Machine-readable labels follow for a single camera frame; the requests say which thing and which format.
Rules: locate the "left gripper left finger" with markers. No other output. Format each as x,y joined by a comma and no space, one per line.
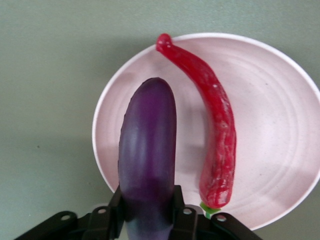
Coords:
110,222

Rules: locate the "long purple eggplant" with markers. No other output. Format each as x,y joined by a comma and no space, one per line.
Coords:
147,140

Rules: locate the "red chili pepper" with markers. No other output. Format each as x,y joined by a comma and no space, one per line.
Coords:
220,140

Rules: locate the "pink plate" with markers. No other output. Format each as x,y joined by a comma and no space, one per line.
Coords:
270,130

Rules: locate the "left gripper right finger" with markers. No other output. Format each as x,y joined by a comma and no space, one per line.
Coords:
183,225

